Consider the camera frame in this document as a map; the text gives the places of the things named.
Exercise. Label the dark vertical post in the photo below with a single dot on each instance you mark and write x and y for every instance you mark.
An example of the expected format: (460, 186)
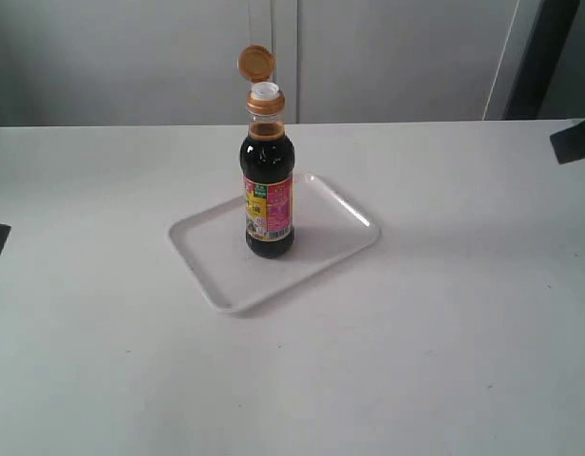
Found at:
(540, 58)

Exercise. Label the white plastic tray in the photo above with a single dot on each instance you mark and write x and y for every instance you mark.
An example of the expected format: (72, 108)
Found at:
(329, 227)

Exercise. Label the dark soy sauce bottle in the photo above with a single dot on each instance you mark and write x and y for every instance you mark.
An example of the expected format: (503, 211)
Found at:
(266, 158)

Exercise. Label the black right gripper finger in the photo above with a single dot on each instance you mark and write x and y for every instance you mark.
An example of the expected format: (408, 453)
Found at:
(569, 144)

